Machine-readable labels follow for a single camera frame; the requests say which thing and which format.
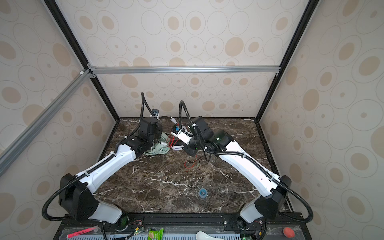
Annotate black vertical frame post right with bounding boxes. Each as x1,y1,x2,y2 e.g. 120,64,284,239
255,0,319,123

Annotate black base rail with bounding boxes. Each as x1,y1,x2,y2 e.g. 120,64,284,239
54,213,312,240

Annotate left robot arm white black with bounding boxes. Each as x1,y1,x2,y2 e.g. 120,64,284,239
42,93,162,225

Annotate black vertical frame post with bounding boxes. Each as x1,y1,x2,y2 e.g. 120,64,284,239
255,0,319,123
44,0,120,122

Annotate white black red headphones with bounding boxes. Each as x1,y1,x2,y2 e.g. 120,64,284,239
160,116,184,151

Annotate horizontal aluminium rail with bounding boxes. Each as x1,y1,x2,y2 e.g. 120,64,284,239
90,66,281,74

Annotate pink marker pen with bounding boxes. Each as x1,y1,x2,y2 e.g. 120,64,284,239
67,226,99,239

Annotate diagonal aluminium rail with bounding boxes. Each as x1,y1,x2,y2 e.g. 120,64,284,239
1,70,91,175

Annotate red round button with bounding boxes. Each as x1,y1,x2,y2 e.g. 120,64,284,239
283,227,296,239

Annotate mint green headphones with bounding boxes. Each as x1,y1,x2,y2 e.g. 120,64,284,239
144,133,170,156

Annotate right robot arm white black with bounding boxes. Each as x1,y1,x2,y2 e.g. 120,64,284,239
172,101,314,224

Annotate white spoon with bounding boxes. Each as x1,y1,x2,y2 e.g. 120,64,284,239
196,231,222,240

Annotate small blue tape roll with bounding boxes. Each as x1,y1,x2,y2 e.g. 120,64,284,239
199,188,208,199

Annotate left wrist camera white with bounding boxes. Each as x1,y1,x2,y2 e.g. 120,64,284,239
152,108,159,119

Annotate red headphone cable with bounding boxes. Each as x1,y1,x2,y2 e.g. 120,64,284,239
167,131,204,170

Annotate green snack packet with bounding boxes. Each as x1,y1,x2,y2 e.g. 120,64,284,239
148,229,164,240

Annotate black vertical frame post left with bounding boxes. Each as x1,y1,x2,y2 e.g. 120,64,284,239
44,0,120,122

